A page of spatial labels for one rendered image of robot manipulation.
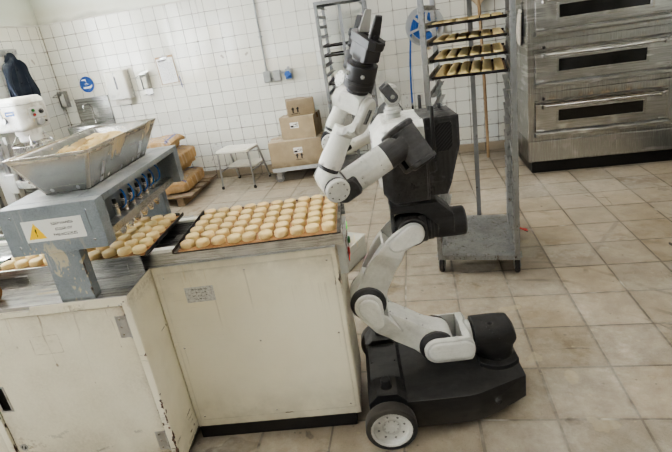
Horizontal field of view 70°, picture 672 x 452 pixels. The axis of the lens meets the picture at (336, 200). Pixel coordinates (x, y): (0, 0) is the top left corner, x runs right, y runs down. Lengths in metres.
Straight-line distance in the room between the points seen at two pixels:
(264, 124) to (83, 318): 4.37
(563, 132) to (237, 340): 3.62
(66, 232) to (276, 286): 0.71
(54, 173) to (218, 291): 0.68
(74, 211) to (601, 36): 4.24
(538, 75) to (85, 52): 5.10
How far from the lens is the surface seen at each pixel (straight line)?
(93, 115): 6.80
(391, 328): 2.01
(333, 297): 1.81
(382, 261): 1.86
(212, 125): 6.15
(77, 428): 2.22
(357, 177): 1.47
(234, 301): 1.87
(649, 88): 5.03
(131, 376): 1.96
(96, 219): 1.67
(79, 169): 1.76
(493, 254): 3.07
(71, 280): 1.81
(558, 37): 4.73
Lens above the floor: 1.56
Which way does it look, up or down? 19 degrees down
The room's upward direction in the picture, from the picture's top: 9 degrees counter-clockwise
